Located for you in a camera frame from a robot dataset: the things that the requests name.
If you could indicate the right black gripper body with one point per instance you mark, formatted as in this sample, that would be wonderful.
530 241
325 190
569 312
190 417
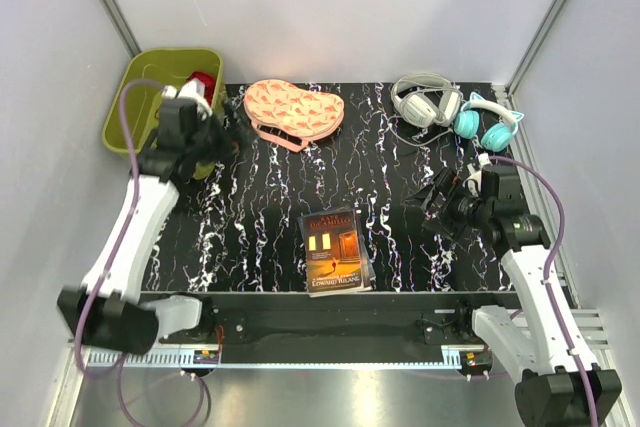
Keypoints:
460 208

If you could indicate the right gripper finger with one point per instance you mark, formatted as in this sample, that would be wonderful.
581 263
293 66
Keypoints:
422 199
438 224

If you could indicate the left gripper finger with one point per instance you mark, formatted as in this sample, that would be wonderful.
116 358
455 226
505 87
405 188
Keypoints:
244 135
232 114

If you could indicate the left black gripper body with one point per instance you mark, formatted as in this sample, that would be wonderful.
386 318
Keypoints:
213 143

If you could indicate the pink patterned mesh laundry bag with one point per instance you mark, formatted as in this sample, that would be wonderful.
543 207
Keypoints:
289 116

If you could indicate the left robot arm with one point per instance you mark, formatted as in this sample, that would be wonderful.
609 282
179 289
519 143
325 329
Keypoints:
106 311

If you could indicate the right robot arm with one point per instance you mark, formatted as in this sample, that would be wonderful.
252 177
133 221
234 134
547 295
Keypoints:
535 287

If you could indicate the red bra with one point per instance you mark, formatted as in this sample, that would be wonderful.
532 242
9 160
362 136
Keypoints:
205 85

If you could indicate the olive green plastic basket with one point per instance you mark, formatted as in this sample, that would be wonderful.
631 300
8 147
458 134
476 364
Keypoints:
141 126

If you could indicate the teal cat-ear headphones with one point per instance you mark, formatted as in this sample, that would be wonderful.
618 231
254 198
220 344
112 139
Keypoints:
496 125

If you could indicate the white grey headphones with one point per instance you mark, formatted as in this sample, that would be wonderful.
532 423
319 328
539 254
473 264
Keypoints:
424 100

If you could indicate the orange paperback book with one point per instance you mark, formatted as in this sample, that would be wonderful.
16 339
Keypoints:
337 260

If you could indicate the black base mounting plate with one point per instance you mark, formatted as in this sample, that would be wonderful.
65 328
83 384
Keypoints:
377 328

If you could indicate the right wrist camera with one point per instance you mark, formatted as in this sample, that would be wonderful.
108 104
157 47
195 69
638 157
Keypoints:
499 181

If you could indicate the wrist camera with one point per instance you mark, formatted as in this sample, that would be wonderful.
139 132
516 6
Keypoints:
192 90
499 181

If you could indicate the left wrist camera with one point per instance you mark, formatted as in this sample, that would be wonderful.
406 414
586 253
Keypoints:
192 90

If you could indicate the aluminium frame rail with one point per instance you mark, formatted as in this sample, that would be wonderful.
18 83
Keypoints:
177 384

